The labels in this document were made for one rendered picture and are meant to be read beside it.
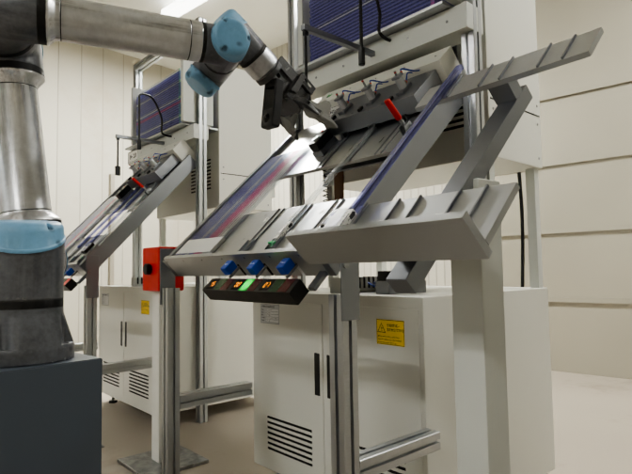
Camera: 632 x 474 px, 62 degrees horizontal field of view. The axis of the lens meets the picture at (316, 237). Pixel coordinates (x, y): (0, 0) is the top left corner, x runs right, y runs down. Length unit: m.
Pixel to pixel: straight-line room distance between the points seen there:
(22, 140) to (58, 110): 4.57
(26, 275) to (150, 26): 0.48
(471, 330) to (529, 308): 0.84
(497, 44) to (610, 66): 2.23
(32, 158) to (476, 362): 0.86
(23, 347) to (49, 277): 0.11
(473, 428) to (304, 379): 0.78
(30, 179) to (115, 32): 0.31
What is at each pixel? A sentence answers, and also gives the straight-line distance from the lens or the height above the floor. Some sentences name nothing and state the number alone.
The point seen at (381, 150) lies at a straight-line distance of 1.34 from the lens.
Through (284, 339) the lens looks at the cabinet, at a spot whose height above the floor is 0.48.
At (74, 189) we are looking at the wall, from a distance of 5.59.
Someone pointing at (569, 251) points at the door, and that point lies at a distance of 3.78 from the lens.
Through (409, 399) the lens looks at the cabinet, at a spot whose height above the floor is 0.38.
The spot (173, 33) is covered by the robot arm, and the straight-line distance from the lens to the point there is 1.06.
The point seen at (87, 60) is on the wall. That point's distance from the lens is 5.96.
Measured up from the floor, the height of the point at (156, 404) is 0.21.
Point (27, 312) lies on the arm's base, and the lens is 0.94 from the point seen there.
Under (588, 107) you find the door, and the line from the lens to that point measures 3.87.
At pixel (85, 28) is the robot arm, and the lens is 1.05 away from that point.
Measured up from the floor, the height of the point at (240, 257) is 0.72.
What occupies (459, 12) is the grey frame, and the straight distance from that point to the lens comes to 1.54.
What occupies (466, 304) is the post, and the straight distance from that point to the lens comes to 0.88.
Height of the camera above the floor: 0.69
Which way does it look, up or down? 4 degrees up
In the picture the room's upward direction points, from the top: 1 degrees counter-clockwise
